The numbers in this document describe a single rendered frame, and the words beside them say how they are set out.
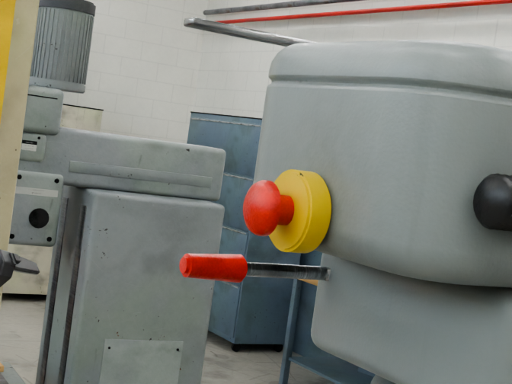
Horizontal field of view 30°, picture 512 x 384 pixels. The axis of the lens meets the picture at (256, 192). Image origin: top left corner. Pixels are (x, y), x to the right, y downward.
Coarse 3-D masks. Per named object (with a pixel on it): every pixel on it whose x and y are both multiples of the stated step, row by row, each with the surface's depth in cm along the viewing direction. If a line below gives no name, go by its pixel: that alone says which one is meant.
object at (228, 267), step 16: (192, 256) 76; (208, 256) 77; (224, 256) 78; (240, 256) 79; (192, 272) 76; (208, 272) 77; (224, 272) 77; (240, 272) 78; (256, 272) 80; (272, 272) 80; (288, 272) 81; (304, 272) 82; (320, 272) 83
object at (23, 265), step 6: (18, 258) 150; (24, 258) 153; (18, 264) 150; (24, 264) 151; (30, 264) 153; (36, 264) 154; (18, 270) 150; (24, 270) 151; (30, 270) 152; (36, 270) 153
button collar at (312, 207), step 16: (288, 176) 69; (304, 176) 68; (320, 176) 69; (288, 192) 69; (304, 192) 67; (320, 192) 67; (304, 208) 67; (320, 208) 67; (288, 224) 69; (304, 224) 67; (320, 224) 67; (272, 240) 70; (288, 240) 68; (304, 240) 67; (320, 240) 68
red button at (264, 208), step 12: (264, 180) 68; (252, 192) 68; (264, 192) 67; (276, 192) 67; (252, 204) 67; (264, 204) 66; (276, 204) 66; (288, 204) 68; (252, 216) 67; (264, 216) 66; (276, 216) 66; (288, 216) 68; (252, 228) 68; (264, 228) 67
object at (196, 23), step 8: (184, 24) 77; (192, 24) 76; (200, 24) 76; (208, 24) 76; (216, 24) 77; (224, 24) 77; (216, 32) 78; (224, 32) 77; (232, 32) 77; (240, 32) 78; (248, 32) 78; (256, 32) 78; (264, 32) 79; (256, 40) 80; (264, 40) 79; (272, 40) 79; (280, 40) 80; (288, 40) 80; (296, 40) 80; (304, 40) 81
